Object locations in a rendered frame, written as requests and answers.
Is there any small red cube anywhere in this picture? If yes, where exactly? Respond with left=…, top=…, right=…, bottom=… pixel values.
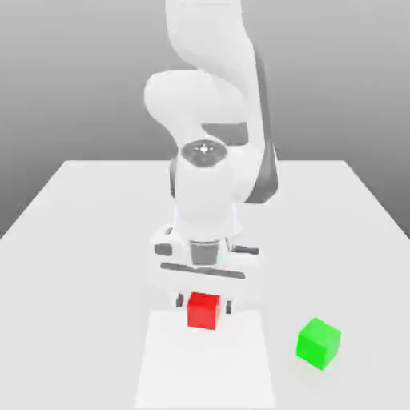
left=186, top=291, right=222, bottom=332

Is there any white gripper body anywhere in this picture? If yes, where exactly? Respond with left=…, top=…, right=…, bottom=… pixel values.
left=155, top=255, right=261, bottom=300

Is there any small green cube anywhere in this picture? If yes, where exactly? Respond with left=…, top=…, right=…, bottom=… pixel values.
left=295, top=317, right=343, bottom=372

